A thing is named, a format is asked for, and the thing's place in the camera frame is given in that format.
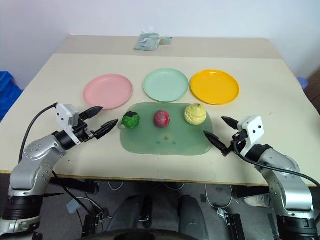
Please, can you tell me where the white floor cable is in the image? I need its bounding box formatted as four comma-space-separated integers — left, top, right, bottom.
204, 184, 234, 209

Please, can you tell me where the black floor box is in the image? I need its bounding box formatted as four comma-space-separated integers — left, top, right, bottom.
224, 213, 247, 240

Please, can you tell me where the black table frame bar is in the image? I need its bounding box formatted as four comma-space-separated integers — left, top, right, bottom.
231, 185, 271, 201
49, 177, 100, 196

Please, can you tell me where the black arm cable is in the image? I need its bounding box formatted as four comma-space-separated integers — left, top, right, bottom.
229, 139, 320, 187
18, 103, 59, 163

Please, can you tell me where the translucent green cutting mat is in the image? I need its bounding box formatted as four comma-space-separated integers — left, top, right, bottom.
117, 101, 215, 156

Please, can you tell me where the green fruit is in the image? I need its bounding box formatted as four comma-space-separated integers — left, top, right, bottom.
122, 111, 141, 130

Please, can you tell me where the blue plastic crate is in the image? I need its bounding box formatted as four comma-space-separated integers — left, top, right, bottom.
0, 70, 24, 121

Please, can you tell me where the pale green plastic packet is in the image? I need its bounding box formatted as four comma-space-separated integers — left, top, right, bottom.
133, 31, 161, 52

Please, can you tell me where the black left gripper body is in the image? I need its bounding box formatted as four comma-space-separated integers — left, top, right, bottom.
71, 116, 98, 144

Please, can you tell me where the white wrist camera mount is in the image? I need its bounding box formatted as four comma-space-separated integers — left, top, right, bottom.
236, 115, 265, 156
55, 102, 81, 146

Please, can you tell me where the small pale green cup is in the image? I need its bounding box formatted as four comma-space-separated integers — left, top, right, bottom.
159, 35, 174, 46

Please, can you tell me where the yellow plate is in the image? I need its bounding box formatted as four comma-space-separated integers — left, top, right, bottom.
190, 69, 241, 106

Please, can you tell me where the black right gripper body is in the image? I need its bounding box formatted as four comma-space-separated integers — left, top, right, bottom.
221, 131, 249, 158

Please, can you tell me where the blue round container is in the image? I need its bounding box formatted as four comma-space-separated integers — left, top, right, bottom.
297, 75, 311, 90

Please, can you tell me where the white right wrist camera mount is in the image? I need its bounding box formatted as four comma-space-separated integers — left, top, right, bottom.
236, 115, 265, 156

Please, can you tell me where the yellow pear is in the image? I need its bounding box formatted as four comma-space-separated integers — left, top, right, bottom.
184, 103, 208, 126

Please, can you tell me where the light green plate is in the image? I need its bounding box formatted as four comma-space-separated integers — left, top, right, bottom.
142, 67, 190, 103

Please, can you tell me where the silver metal bracket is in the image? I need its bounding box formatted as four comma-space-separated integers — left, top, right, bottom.
216, 206, 229, 219

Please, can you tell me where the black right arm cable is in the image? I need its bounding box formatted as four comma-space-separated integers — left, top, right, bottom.
229, 139, 320, 187

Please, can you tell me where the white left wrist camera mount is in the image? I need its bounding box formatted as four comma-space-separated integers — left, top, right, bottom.
55, 102, 81, 146

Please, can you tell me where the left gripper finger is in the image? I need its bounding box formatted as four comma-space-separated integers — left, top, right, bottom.
79, 106, 104, 122
93, 118, 119, 140

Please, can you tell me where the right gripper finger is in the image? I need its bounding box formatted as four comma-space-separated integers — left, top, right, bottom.
220, 116, 240, 130
203, 130, 230, 154

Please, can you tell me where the red apple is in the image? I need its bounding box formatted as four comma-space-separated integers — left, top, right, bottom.
153, 109, 172, 129

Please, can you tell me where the pink plate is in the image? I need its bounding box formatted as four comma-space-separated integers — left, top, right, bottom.
82, 73, 133, 111

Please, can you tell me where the dark rounded leg shape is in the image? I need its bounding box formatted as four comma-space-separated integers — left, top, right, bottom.
177, 195, 210, 240
107, 194, 153, 234

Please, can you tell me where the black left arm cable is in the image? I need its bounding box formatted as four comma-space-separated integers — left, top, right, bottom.
18, 103, 59, 163

